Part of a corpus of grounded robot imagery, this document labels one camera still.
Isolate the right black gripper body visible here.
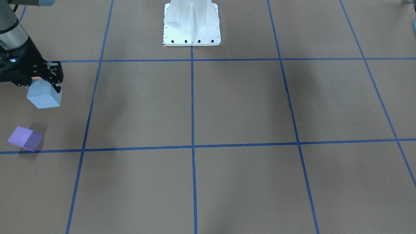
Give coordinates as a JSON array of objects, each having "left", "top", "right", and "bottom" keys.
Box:
[{"left": 0, "top": 37, "right": 49, "bottom": 86}]

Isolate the light blue foam block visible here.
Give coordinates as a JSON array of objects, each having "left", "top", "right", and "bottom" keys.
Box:
[{"left": 27, "top": 79, "right": 61, "bottom": 109}]

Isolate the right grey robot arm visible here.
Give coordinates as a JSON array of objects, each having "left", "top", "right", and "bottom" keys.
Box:
[{"left": 0, "top": 0, "right": 64, "bottom": 93}]

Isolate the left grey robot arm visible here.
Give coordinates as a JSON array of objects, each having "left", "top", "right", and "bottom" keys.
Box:
[{"left": 411, "top": 18, "right": 416, "bottom": 38}]

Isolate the purple foam block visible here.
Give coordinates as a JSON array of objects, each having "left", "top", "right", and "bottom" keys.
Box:
[{"left": 7, "top": 126, "right": 44, "bottom": 151}]

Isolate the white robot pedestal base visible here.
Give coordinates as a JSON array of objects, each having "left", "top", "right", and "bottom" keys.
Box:
[{"left": 162, "top": 0, "right": 221, "bottom": 46}]

